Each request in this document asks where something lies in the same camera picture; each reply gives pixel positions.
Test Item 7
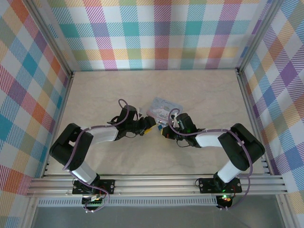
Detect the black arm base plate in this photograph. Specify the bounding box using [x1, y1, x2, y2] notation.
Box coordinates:
[199, 177, 243, 193]
[72, 179, 116, 195]

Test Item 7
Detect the aluminium frame post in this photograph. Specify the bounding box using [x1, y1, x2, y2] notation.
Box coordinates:
[236, 0, 281, 73]
[25, 0, 75, 78]

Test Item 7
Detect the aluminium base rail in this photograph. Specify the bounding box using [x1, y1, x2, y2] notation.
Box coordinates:
[26, 174, 288, 197]

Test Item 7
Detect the aluminium table side rail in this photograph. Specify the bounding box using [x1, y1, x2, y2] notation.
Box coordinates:
[40, 72, 76, 179]
[236, 70, 273, 176]

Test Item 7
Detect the blue cartoon pouch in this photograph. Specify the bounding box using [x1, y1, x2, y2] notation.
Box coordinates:
[146, 96, 185, 124]

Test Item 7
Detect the small controller board lit LED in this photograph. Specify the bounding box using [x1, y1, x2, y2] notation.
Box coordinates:
[217, 193, 232, 205]

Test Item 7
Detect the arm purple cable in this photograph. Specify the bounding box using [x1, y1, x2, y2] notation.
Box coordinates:
[167, 108, 254, 212]
[63, 98, 143, 213]

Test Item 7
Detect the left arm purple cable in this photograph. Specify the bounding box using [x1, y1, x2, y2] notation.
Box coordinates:
[63, 98, 143, 213]

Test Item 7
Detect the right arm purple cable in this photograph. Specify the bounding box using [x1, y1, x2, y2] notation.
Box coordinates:
[167, 108, 254, 212]

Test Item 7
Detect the small controller board green connector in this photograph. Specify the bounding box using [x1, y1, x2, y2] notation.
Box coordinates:
[82, 194, 105, 208]

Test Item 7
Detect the grey slotted cable duct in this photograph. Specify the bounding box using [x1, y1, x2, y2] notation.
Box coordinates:
[38, 198, 218, 207]

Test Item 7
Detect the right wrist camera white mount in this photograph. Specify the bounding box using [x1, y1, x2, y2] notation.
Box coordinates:
[168, 113, 179, 126]

